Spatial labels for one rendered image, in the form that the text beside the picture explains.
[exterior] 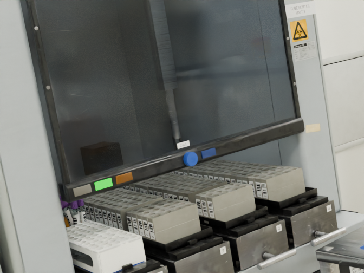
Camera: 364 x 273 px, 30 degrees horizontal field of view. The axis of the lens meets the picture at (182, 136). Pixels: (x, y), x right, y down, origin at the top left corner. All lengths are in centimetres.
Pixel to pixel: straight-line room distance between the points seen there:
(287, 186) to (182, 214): 29
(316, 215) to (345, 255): 36
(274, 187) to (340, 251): 38
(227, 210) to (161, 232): 17
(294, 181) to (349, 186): 182
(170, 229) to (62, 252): 23
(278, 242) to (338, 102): 190
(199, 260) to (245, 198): 22
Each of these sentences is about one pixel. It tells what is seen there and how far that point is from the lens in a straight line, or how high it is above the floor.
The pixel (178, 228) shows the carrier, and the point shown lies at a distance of 141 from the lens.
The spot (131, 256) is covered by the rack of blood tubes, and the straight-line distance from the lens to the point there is 132.
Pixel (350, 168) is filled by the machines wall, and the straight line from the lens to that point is 340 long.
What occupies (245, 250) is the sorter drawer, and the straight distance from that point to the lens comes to 142.
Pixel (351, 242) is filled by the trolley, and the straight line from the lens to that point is 126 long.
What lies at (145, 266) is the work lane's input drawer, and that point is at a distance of 130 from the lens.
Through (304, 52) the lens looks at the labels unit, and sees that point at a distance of 163.
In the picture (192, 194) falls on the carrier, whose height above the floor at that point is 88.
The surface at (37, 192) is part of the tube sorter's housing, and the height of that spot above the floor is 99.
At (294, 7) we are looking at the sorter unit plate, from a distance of 162.
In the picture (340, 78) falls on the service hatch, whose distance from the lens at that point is 333.
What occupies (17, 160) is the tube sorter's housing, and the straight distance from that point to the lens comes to 125.
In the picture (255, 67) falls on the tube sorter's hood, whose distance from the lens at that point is 152.
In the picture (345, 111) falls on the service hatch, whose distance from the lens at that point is 336.
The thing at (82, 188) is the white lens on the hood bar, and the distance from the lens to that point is 128.
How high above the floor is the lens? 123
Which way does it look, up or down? 9 degrees down
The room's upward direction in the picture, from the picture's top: 10 degrees counter-clockwise
